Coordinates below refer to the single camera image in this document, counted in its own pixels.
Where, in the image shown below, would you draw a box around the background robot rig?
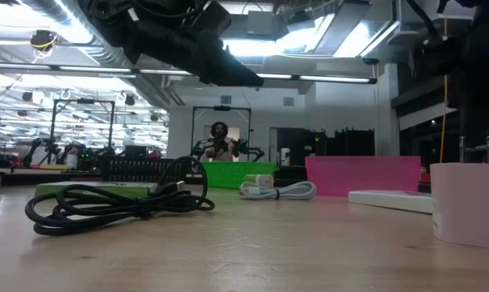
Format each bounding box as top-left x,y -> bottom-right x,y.
190,105 -> 266,162
23,99 -> 117,170

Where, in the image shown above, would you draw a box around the silver ventilation duct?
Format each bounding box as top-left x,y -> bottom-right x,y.
20,0 -> 176,107

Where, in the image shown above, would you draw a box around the black background cabinets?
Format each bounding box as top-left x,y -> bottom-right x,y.
270,127 -> 377,167

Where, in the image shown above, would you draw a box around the black slotted plastic basket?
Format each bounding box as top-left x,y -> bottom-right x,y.
100,157 -> 196,183

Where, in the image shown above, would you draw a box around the white adapter product box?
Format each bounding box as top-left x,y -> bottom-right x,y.
35,181 -> 160,199
348,190 -> 435,215

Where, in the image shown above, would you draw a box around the green slotted plastic basket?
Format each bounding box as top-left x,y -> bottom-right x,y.
200,161 -> 277,191

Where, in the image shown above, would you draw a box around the yellow cable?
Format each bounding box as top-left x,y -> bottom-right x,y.
438,18 -> 449,164

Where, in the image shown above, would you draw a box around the person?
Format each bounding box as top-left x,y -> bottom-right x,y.
204,121 -> 241,162

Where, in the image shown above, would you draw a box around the pink earbuds case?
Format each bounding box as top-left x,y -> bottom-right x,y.
429,162 -> 489,250

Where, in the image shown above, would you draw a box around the translucent red-pink plastic bin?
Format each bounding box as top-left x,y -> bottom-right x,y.
304,156 -> 423,198

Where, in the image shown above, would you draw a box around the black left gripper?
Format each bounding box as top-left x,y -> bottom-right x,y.
77,0 -> 265,88

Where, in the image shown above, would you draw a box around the overhead LED light bar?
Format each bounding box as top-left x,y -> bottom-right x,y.
0,62 -> 378,85

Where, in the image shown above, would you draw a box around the black USB cable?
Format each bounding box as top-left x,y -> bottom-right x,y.
24,156 -> 216,237

